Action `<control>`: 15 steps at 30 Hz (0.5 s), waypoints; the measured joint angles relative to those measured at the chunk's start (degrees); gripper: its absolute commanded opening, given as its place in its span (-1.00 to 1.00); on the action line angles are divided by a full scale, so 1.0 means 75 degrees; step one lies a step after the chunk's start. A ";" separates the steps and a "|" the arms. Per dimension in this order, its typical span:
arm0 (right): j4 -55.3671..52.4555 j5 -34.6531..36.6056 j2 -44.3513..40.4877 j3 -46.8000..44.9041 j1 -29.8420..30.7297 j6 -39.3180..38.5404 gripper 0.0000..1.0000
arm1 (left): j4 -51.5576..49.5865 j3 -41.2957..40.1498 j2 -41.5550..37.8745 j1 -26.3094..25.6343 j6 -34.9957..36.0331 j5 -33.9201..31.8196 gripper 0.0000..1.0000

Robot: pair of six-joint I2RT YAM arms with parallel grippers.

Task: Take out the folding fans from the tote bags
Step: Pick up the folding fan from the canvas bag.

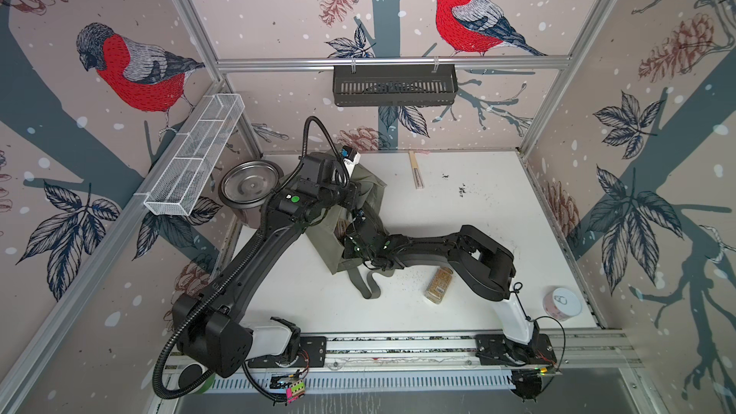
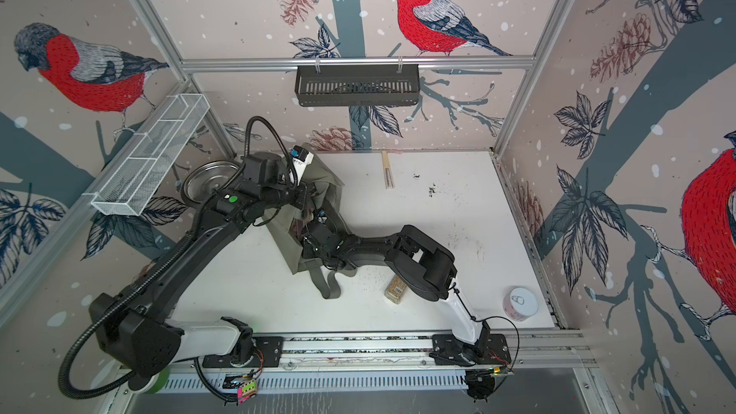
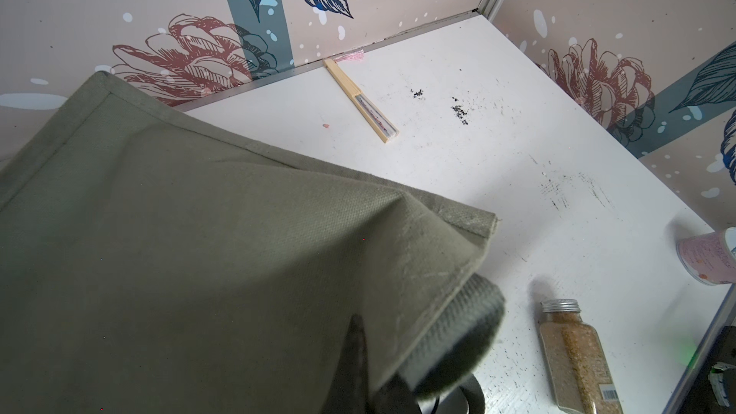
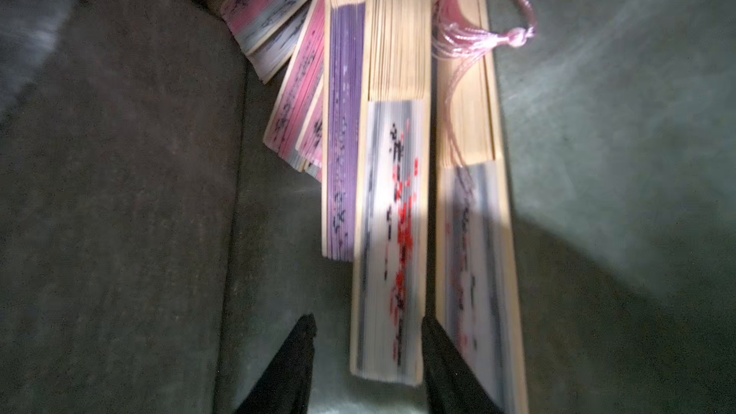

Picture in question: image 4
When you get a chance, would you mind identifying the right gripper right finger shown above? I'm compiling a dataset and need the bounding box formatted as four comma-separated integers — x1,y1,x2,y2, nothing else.
422,315,502,414

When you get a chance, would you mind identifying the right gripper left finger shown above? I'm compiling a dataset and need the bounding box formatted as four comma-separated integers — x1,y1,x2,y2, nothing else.
235,314,317,414

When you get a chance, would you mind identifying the purple folding fan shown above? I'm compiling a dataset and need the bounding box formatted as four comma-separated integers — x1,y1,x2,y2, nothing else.
322,0,366,262

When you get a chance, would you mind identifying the olive green tote bag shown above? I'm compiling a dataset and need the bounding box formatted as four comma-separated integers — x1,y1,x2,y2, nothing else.
1,0,735,413

